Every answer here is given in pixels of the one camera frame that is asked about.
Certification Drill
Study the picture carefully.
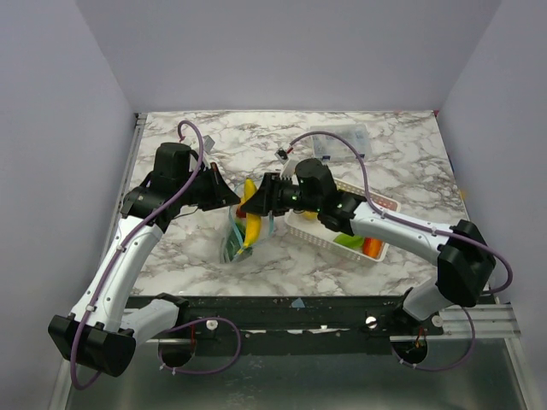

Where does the yellow toy lemon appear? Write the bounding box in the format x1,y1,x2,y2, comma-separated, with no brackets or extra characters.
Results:
301,211,318,221

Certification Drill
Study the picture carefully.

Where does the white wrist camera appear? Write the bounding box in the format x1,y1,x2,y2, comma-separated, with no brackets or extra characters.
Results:
275,147,298,179
203,135,215,155

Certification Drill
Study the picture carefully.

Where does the white perforated plastic basket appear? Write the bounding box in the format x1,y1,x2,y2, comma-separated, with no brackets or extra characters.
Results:
283,175,403,267

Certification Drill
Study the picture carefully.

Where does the clear plastic screw box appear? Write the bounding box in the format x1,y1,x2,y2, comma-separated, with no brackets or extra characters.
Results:
309,124,373,162

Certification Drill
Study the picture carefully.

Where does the green toy leafy vegetable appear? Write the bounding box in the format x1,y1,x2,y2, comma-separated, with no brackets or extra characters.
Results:
220,231,252,263

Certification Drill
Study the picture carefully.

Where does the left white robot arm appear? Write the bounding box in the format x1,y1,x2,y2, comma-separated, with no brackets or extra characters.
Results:
48,143,239,377

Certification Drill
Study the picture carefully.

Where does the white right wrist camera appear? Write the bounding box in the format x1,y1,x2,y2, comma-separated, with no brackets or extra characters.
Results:
275,147,298,179

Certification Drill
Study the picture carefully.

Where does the clear zip top bag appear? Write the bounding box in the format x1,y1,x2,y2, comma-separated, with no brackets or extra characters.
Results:
219,205,275,263

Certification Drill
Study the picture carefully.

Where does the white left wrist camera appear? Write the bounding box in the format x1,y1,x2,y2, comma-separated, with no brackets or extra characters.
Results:
203,135,215,155

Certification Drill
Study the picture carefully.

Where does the green toy star fruit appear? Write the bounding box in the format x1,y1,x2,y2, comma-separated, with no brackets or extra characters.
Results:
333,233,365,249

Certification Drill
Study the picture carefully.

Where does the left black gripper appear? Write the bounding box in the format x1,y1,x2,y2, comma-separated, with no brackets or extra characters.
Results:
177,161,242,212

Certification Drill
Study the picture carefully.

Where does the orange red toy fruit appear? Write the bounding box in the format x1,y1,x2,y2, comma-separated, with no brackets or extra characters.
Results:
362,237,383,259

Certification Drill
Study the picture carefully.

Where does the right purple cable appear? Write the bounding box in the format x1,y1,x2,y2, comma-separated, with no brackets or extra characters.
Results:
288,131,514,372

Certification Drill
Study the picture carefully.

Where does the purple cable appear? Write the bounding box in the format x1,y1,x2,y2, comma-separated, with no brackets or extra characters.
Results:
70,120,243,390
288,131,514,372

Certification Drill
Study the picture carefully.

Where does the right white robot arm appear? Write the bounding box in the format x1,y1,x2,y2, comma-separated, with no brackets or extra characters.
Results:
242,159,496,335

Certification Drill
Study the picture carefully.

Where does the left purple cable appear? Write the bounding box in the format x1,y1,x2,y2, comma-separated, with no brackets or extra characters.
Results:
70,120,243,390

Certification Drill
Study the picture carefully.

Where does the yellow toy banana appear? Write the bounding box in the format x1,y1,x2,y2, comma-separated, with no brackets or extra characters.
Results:
239,179,262,252

